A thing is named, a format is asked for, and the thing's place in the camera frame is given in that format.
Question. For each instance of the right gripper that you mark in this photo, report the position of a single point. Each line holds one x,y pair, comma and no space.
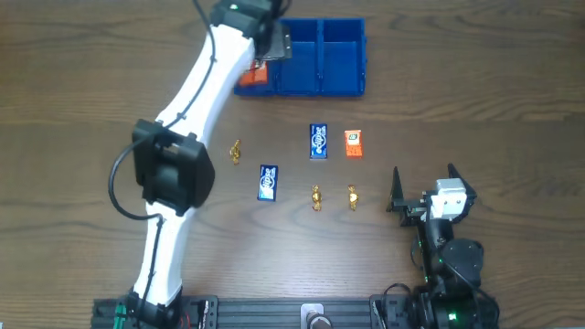
416,210

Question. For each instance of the orange candy box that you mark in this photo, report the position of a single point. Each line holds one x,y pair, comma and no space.
253,77
353,145

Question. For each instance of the gold candy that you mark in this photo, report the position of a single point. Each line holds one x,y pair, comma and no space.
316,197
235,151
353,197

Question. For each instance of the blue candy pack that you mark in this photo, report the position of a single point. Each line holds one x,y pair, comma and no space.
268,183
318,141

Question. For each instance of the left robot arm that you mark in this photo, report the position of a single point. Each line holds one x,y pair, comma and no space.
224,68

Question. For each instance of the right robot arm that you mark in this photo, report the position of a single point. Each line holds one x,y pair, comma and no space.
457,260

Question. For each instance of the blue tray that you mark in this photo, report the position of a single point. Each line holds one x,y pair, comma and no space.
340,59

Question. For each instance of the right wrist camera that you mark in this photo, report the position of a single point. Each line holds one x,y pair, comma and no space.
450,197

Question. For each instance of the mounting rail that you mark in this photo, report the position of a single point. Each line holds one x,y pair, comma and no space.
265,313

